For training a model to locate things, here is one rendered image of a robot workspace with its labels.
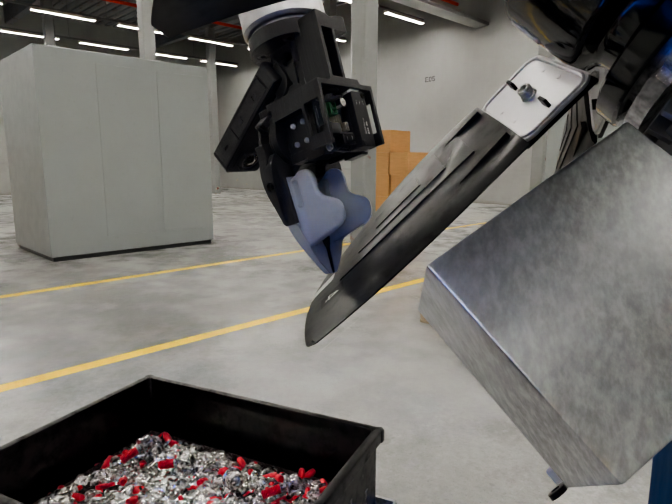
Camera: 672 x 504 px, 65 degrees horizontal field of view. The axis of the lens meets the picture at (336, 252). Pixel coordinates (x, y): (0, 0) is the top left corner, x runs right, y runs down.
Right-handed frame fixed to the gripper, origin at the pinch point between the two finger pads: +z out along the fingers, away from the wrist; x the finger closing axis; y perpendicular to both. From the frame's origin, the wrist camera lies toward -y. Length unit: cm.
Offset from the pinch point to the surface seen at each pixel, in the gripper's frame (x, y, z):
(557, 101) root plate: 6.2, 20.9, -7.3
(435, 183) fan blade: 3.9, 10.8, -4.0
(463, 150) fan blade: 5.6, 13.1, -6.1
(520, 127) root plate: 5.9, 17.9, -6.3
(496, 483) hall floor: 121, -60, 84
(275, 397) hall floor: 118, -159, 53
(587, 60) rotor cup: 9.3, 22.7, -10.0
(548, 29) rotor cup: 7.4, 21.1, -12.9
